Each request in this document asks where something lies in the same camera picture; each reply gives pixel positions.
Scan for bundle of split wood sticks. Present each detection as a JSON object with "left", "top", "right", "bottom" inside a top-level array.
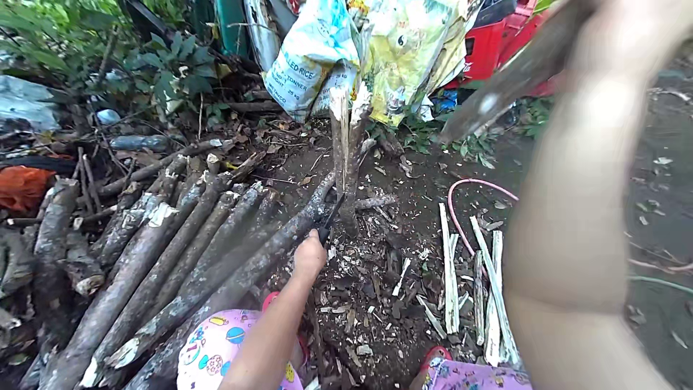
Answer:
[{"left": 417, "top": 202, "right": 522, "bottom": 367}]

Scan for thick wooden club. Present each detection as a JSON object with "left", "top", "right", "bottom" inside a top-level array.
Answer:
[{"left": 440, "top": 0, "right": 603, "bottom": 144}]

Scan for person's right hand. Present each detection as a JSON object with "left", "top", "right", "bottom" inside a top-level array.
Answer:
[{"left": 567, "top": 0, "right": 693, "bottom": 74}]

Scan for white blue printed sack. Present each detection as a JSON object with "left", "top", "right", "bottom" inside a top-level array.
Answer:
[{"left": 262, "top": 0, "right": 362, "bottom": 124}]

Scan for scattered wood chips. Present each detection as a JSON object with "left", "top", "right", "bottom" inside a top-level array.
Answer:
[{"left": 265, "top": 206, "right": 466, "bottom": 390}]

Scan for person's right forearm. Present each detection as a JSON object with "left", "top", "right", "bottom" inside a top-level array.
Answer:
[{"left": 502, "top": 54, "right": 669, "bottom": 390}]

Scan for person's left hand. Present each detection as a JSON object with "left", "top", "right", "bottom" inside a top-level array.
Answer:
[{"left": 293, "top": 229, "right": 328, "bottom": 283}]

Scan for dark blue container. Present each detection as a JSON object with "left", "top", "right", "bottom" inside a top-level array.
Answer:
[{"left": 472, "top": 0, "right": 519, "bottom": 29}]

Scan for green leafy plants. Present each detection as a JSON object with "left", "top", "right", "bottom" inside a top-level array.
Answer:
[{"left": 0, "top": 0, "right": 228, "bottom": 131}]

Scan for teal plastic container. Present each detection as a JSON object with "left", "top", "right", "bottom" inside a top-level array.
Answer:
[{"left": 214, "top": 0, "right": 251, "bottom": 58}]

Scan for long lichen-spotted branch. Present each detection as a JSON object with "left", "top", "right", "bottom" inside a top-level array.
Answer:
[{"left": 105, "top": 138, "right": 378, "bottom": 370}]

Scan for clear plastic bottle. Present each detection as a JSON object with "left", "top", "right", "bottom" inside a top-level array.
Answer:
[{"left": 109, "top": 135, "right": 170, "bottom": 153}]

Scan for pink hose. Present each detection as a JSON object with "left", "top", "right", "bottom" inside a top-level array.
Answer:
[{"left": 447, "top": 178, "right": 693, "bottom": 274}]

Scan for red plastic crate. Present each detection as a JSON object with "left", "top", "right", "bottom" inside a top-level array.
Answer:
[{"left": 444, "top": 0, "right": 561, "bottom": 98}]

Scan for split standing wood trunk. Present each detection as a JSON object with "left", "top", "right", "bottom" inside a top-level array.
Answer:
[{"left": 328, "top": 82, "right": 372, "bottom": 239}]

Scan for person's legs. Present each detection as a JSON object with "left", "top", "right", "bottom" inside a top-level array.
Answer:
[{"left": 176, "top": 291, "right": 534, "bottom": 390}]

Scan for green hose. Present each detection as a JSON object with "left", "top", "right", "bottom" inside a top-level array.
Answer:
[{"left": 628, "top": 276, "right": 693, "bottom": 295}]

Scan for yellow printed sack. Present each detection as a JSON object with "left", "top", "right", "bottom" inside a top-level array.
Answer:
[{"left": 359, "top": 0, "right": 467, "bottom": 127}]

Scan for white plastic sheet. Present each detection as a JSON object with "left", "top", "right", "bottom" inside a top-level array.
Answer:
[{"left": 0, "top": 74, "right": 61, "bottom": 134}]

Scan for knife with black handle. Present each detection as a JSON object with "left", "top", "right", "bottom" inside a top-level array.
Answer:
[{"left": 318, "top": 192, "right": 345, "bottom": 248}]

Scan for short grey branch piece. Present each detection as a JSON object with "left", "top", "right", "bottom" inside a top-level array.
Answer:
[{"left": 354, "top": 194, "right": 399, "bottom": 211}]

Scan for silvery white sack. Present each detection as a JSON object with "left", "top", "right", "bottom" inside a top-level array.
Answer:
[{"left": 243, "top": 0, "right": 299, "bottom": 73}]

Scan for pile of cut logs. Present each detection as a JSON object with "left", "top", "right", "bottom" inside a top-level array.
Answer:
[{"left": 0, "top": 138, "right": 279, "bottom": 390}]

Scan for orange plastic bag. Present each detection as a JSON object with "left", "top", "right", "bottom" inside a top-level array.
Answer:
[{"left": 0, "top": 166, "right": 56, "bottom": 213}]

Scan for person's left forearm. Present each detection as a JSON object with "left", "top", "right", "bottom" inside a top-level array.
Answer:
[{"left": 218, "top": 274, "right": 316, "bottom": 390}]

